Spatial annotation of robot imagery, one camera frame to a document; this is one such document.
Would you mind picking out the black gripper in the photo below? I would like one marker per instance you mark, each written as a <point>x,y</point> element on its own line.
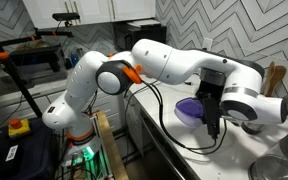
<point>202,95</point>

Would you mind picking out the purple bowl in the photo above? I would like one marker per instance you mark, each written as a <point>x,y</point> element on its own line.
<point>189,107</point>

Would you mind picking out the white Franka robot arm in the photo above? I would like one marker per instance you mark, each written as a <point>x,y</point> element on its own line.
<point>184,63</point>

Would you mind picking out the steel utensil crock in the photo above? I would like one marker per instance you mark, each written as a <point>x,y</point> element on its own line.
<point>250,128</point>

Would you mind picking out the wooden spoon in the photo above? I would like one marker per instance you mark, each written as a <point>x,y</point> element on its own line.
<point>279,73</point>
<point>270,68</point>

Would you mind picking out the white counter cabinet front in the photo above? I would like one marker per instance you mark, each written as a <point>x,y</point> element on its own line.
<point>135,133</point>

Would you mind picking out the black microwave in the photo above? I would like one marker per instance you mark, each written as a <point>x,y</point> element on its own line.
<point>150,38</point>

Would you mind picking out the grey papers stack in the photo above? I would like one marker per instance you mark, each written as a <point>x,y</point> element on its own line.
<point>144,23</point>

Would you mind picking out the wooden board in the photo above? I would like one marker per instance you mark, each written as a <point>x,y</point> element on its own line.
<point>110,146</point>

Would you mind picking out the blue bottle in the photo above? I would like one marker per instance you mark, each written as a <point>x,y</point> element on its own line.
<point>74,60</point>

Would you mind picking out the white upper cabinets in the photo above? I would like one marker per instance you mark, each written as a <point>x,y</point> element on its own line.
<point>94,10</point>

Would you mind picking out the black equipment case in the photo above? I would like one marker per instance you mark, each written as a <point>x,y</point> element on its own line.
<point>34,156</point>

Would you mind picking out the black tripod with orange clamp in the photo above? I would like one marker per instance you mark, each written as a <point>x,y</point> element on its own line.
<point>17,80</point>

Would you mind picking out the yellow emergency stop box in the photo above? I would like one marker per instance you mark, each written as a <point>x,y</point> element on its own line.
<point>19,130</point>

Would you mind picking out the white drawer cabinets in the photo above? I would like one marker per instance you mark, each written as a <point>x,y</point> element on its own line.
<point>10,103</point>

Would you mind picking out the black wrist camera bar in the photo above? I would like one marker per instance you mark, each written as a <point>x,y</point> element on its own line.
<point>212,116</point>

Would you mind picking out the white wall outlet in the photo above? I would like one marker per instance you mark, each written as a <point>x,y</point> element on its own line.
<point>207,43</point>

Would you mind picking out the metal robot mounting frame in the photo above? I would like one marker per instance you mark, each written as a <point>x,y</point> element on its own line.
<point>97,168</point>

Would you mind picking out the black stereo camera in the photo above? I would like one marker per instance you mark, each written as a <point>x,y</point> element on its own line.
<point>65,16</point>

